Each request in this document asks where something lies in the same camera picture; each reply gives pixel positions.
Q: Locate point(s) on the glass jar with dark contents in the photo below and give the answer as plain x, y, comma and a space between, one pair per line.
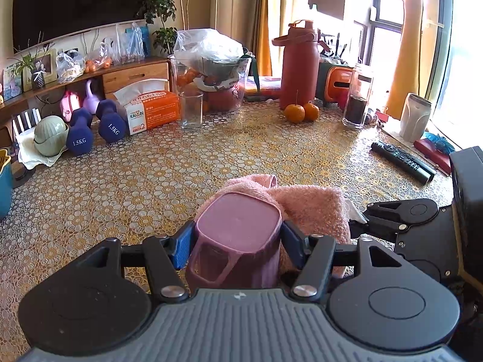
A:
356, 109

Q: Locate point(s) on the red box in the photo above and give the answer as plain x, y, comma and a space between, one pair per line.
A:
434, 154

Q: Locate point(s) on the red water bottle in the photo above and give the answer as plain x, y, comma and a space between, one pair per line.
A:
298, 71

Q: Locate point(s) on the green orange tissue holder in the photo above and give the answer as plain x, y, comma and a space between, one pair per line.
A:
336, 83

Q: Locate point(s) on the white rack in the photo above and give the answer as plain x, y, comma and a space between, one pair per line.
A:
26, 120

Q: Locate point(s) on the black television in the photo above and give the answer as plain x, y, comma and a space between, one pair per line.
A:
75, 3

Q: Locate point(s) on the stack of colourful books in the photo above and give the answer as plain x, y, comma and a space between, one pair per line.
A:
264, 88

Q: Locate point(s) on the pale green bowl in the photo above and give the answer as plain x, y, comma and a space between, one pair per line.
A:
49, 135

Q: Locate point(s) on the white cloth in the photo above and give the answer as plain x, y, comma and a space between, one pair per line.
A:
34, 158

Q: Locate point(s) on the clear bag with snacks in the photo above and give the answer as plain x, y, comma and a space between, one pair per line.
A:
70, 66

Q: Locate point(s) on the purple kettlebell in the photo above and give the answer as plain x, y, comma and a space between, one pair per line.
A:
91, 101

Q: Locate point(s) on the teal bin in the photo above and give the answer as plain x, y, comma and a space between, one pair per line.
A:
5, 184

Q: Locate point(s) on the green potted plant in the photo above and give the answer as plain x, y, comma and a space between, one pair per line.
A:
160, 3

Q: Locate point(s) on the purple plastic container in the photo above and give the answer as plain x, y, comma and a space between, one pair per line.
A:
236, 233

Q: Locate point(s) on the blue dumbbell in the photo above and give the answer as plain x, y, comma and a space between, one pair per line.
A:
111, 122
78, 135

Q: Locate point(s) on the green photo frame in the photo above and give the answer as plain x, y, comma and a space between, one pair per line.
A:
51, 66

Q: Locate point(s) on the wooden cabinet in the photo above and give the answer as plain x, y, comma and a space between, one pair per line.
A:
132, 75

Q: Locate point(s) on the clear plastic bag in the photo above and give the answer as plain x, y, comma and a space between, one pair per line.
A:
207, 45

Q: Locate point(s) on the small picture card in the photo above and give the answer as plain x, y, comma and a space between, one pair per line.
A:
12, 79

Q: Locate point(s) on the orange tangerine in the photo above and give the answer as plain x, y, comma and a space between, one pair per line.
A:
312, 111
294, 114

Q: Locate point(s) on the large clear plastic pitcher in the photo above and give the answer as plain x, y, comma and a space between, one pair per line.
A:
226, 94

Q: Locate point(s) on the pink towel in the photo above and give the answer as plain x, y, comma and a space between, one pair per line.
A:
313, 207

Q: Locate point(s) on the blue white plastic bag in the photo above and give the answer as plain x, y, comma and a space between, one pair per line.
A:
130, 43

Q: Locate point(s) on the orange curtain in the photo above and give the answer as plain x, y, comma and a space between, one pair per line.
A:
266, 22

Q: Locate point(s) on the black remote control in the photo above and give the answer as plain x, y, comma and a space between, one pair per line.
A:
403, 162

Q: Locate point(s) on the orange white tissue box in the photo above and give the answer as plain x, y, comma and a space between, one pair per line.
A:
154, 109

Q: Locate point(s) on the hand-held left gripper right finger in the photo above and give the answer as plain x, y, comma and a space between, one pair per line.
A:
295, 249

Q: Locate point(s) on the small vase with plant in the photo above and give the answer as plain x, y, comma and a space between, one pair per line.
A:
38, 79

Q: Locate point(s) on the white grey cup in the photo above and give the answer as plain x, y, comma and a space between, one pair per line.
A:
414, 118

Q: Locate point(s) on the clear drinking glass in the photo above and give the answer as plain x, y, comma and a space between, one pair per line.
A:
191, 111

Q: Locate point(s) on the bag of oranges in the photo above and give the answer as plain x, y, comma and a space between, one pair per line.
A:
99, 62

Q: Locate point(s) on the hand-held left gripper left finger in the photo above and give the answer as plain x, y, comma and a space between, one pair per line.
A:
182, 247

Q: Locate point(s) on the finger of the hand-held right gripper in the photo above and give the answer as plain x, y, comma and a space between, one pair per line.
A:
400, 211

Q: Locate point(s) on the pink giraffe figure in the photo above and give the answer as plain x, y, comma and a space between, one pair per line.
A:
409, 45

